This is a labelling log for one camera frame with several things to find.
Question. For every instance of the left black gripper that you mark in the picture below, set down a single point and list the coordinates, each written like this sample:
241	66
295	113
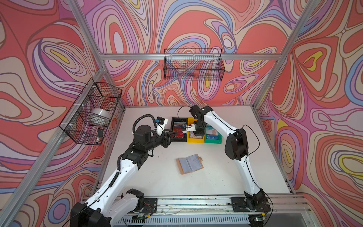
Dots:
164	138

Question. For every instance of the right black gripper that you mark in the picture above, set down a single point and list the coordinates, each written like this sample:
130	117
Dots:
197	133

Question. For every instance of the tan leather card holder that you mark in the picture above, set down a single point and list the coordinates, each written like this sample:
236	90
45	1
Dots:
189	164

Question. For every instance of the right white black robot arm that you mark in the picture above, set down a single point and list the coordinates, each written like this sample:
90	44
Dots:
236	148

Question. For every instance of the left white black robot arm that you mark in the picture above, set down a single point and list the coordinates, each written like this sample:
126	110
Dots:
102	209

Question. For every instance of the red VIP cards stack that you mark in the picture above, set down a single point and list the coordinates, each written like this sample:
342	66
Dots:
179	127

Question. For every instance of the blue cards stack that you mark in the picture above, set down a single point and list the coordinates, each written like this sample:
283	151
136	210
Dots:
211	133

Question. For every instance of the yellow plastic bin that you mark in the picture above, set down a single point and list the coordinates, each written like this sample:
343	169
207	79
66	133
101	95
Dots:
191	137

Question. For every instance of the green plastic bin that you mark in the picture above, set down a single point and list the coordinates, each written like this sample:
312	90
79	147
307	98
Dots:
219	141

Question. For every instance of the white roll in basket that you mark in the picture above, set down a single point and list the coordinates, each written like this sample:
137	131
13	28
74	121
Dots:
99	117

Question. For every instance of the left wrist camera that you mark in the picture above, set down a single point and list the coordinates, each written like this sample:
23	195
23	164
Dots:
161	124

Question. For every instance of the back black wire basket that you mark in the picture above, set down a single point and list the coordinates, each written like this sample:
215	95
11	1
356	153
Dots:
193	64

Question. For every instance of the black wire basket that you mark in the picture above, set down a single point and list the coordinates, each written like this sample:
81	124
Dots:
76	124
193	64

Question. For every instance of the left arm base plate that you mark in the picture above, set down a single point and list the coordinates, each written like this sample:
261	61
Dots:
148	206

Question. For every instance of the left black wire basket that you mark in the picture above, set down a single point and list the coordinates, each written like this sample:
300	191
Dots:
76	124

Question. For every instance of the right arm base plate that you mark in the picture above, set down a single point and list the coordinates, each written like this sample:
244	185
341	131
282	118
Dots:
249	204

